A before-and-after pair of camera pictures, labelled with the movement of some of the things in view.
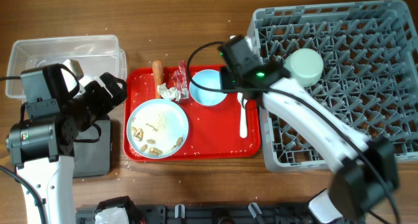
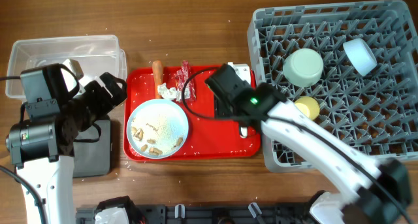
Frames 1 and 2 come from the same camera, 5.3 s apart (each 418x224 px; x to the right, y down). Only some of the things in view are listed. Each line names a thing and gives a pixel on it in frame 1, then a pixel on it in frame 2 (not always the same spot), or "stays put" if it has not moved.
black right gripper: [226, 79] to [223, 107]
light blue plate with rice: [157, 128] stays put
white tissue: [172, 93] stays put
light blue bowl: [207, 79] to [360, 55]
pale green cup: [305, 65] stays put
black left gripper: [95, 89] stays put
